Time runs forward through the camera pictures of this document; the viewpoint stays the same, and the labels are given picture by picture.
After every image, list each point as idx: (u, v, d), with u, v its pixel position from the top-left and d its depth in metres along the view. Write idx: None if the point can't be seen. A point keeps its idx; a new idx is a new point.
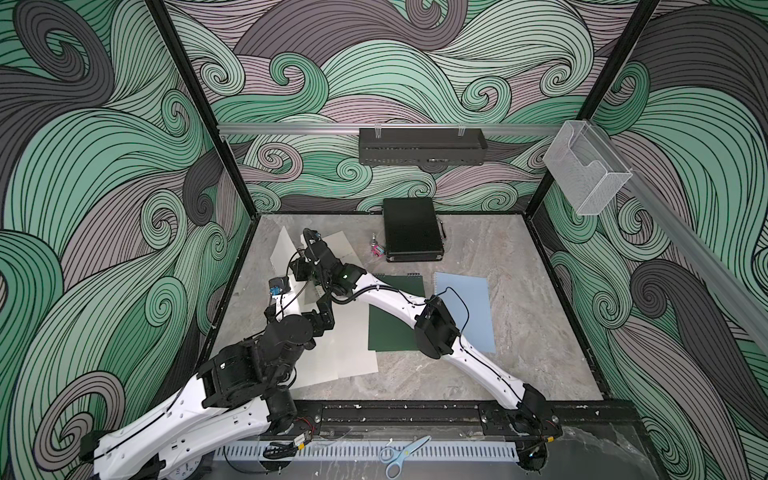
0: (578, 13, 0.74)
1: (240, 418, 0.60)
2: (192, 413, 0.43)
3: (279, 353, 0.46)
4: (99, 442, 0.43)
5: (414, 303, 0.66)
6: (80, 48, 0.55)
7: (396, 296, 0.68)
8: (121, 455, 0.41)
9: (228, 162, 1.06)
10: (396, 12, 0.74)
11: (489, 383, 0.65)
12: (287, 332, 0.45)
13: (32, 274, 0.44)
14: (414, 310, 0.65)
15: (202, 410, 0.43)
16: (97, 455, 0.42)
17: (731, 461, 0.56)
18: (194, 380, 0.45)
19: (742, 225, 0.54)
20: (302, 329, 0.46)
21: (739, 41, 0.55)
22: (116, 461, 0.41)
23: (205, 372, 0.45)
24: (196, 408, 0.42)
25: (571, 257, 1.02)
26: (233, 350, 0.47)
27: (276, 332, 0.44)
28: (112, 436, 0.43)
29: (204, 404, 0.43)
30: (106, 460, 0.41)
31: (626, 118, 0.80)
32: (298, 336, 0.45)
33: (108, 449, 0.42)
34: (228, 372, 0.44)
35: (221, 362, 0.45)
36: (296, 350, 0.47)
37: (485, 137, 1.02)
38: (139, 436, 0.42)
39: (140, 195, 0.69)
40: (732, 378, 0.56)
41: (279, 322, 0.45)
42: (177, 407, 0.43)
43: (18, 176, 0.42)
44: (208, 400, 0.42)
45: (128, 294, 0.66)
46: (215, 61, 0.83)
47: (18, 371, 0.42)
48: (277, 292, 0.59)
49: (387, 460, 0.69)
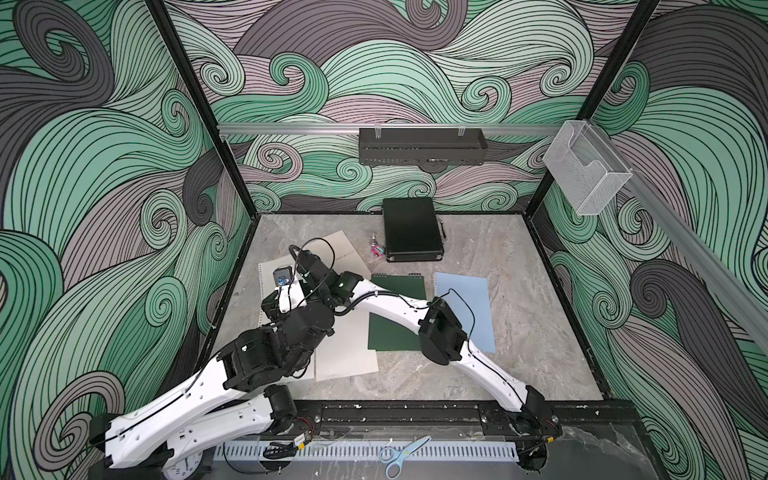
0: (578, 13, 0.74)
1: (246, 413, 0.60)
2: (212, 395, 0.42)
3: (300, 339, 0.47)
4: (110, 425, 0.42)
5: (415, 306, 0.62)
6: (80, 49, 0.55)
7: (395, 300, 0.64)
8: (136, 437, 0.40)
9: (228, 162, 1.06)
10: (396, 12, 0.74)
11: (494, 386, 0.63)
12: (312, 317, 0.46)
13: (32, 273, 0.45)
14: (417, 313, 0.61)
15: (223, 391, 0.42)
16: (109, 437, 0.41)
17: (731, 461, 0.56)
18: (214, 363, 0.44)
19: (741, 225, 0.55)
20: (326, 314, 0.48)
21: (739, 41, 0.55)
22: (131, 442, 0.40)
23: (225, 354, 0.45)
24: (215, 391, 0.42)
25: (572, 258, 1.01)
26: (253, 335, 0.47)
27: (302, 316, 0.45)
28: (123, 418, 0.42)
29: (225, 386, 0.42)
30: (119, 442, 0.40)
31: (626, 118, 0.80)
32: (323, 320, 0.46)
33: (120, 430, 0.41)
34: (249, 355, 0.44)
35: (241, 346, 0.45)
36: (319, 337, 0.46)
37: (485, 137, 1.02)
38: (152, 420, 0.41)
39: (140, 195, 0.69)
40: (731, 378, 0.56)
41: (303, 307, 0.47)
42: (196, 389, 0.42)
43: (18, 175, 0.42)
44: (229, 382, 0.42)
45: (128, 294, 0.66)
46: (215, 62, 0.83)
47: (18, 374, 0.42)
48: (285, 282, 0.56)
49: (387, 460, 0.69)
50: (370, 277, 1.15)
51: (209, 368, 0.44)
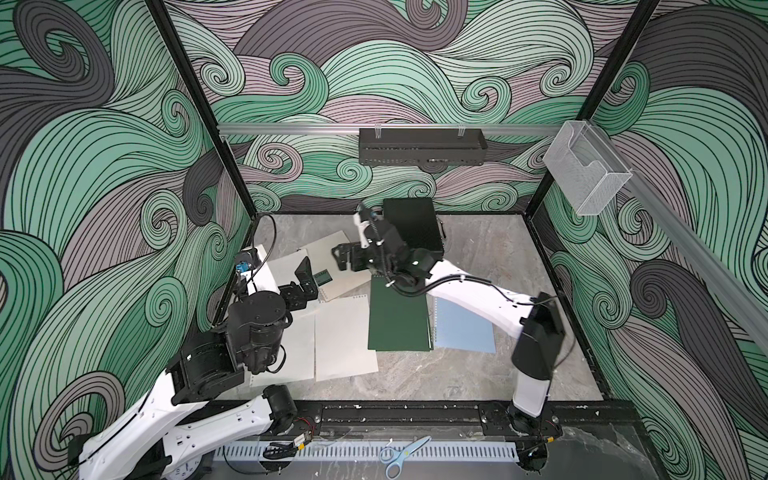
0: (578, 13, 0.74)
1: (244, 416, 0.59)
2: (165, 410, 0.38)
3: (248, 338, 0.40)
4: (82, 448, 0.40)
5: (516, 301, 0.49)
6: (80, 49, 0.55)
7: (489, 289, 0.51)
8: (103, 460, 0.38)
9: (228, 162, 1.06)
10: (396, 13, 0.74)
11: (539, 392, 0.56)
12: (251, 312, 0.37)
13: (31, 273, 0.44)
14: (518, 311, 0.47)
15: (174, 408, 0.38)
16: (81, 460, 0.39)
17: (731, 461, 0.56)
18: (163, 377, 0.39)
19: (741, 225, 0.55)
20: (273, 305, 0.39)
21: (738, 41, 0.55)
22: (99, 466, 0.38)
23: (173, 366, 0.40)
24: (167, 407, 0.38)
25: (571, 258, 1.02)
26: (204, 338, 0.41)
27: (239, 313, 0.37)
28: (93, 439, 0.40)
29: (174, 402, 0.38)
30: (90, 465, 0.38)
31: (626, 118, 0.80)
32: (267, 314, 0.38)
33: (89, 455, 0.39)
34: (198, 362, 0.38)
35: (188, 353, 0.39)
36: (271, 332, 0.40)
37: (485, 137, 1.02)
38: (116, 440, 0.39)
39: (140, 195, 0.69)
40: (732, 378, 0.56)
41: (242, 302, 0.38)
42: (147, 407, 0.39)
43: (18, 175, 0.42)
44: (177, 396, 0.37)
45: (128, 294, 0.66)
46: (215, 62, 0.83)
47: (17, 374, 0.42)
48: (247, 268, 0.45)
49: (387, 460, 0.69)
50: (370, 277, 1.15)
51: (158, 383, 0.39)
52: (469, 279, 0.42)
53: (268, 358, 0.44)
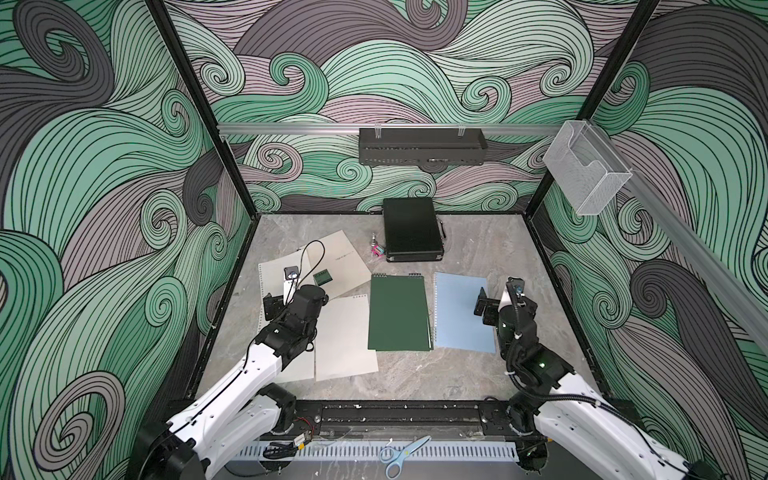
0: (578, 13, 0.74)
1: (256, 411, 0.59)
2: (268, 364, 0.52)
3: (309, 313, 0.62)
4: (176, 419, 0.42)
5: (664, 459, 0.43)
6: (80, 49, 0.55)
7: (631, 434, 0.46)
8: (210, 414, 0.44)
9: (228, 162, 1.06)
10: (396, 12, 0.74)
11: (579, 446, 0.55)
12: (308, 292, 0.60)
13: (32, 274, 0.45)
14: (664, 469, 0.42)
15: (275, 361, 0.53)
16: (181, 425, 0.42)
17: (731, 461, 0.56)
18: (256, 346, 0.54)
19: (741, 225, 0.55)
20: (315, 286, 0.63)
21: (738, 41, 0.55)
22: (213, 421, 0.43)
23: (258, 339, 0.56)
24: (269, 360, 0.52)
25: (572, 258, 1.01)
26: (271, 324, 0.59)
27: (300, 294, 0.59)
28: (186, 411, 0.44)
29: (276, 354, 0.54)
30: (195, 423, 0.42)
31: (626, 117, 0.80)
32: (316, 291, 0.62)
33: (189, 418, 0.43)
34: (278, 337, 0.57)
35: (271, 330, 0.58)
36: (321, 303, 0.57)
37: (485, 137, 1.02)
38: (217, 400, 0.45)
39: (140, 195, 0.69)
40: (731, 378, 0.56)
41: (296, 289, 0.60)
42: (251, 366, 0.51)
43: (18, 175, 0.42)
44: (279, 353, 0.54)
45: (129, 294, 0.66)
46: (215, 62, 0.83)
47: (18, 374, 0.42)
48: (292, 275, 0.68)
49: (387, 460, 0.69)
50: (370, 277, 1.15)
51: (253, 350, 0.53)
52: (602, 410, 0.50)
53: (312, 333, 0.65)
